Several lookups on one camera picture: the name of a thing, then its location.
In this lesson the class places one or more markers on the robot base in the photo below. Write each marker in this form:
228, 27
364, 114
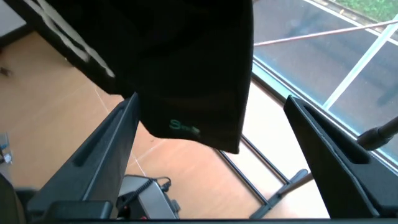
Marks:
152, 199

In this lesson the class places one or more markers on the window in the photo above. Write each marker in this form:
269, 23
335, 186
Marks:
311, 68

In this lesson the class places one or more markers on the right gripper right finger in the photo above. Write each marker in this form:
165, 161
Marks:
351, 186

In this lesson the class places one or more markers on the black clothes rack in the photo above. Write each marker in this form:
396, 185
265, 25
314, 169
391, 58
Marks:
373, 137

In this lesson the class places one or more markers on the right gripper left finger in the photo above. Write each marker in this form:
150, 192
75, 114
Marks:
93, 174

